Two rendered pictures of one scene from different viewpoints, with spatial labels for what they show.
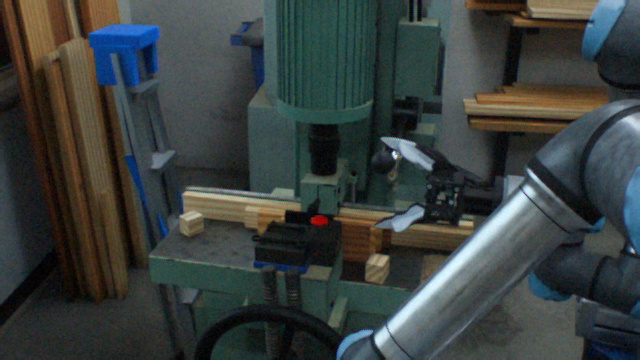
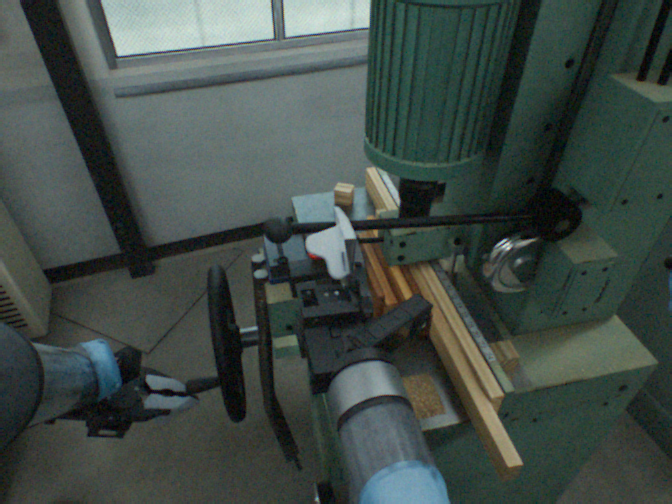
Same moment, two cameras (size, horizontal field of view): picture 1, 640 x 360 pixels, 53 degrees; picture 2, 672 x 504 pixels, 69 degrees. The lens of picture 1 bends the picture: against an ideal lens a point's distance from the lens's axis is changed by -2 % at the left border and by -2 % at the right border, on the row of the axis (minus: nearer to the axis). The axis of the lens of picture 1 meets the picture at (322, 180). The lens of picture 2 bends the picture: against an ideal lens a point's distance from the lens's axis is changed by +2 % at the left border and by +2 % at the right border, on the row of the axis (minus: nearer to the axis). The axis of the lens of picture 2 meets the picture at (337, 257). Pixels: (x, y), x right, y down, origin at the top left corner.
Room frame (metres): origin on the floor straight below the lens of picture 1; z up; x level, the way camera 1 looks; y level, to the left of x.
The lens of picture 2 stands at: (0.78, -0.52, 1.52)
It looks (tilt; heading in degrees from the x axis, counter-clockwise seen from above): 42 degrees down; 64
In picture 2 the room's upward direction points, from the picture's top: straight up
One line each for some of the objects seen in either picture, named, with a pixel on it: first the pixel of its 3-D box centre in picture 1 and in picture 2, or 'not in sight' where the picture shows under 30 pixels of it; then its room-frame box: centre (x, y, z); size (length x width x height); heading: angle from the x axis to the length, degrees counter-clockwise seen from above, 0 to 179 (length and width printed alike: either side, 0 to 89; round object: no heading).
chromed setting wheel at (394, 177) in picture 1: (395, 161); (520, 262); (1.27, -0.15, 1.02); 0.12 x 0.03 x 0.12; 168
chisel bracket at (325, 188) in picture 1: (326, 189); (421, 237); (1.19, -0.01, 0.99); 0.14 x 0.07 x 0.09; 168
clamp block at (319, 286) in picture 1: (296, 277); (302, 286); (0.98, 0.04, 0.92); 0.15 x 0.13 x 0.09; 78
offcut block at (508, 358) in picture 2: not in sight; (500, 358); (1.26, -0.18, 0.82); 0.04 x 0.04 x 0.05; 77
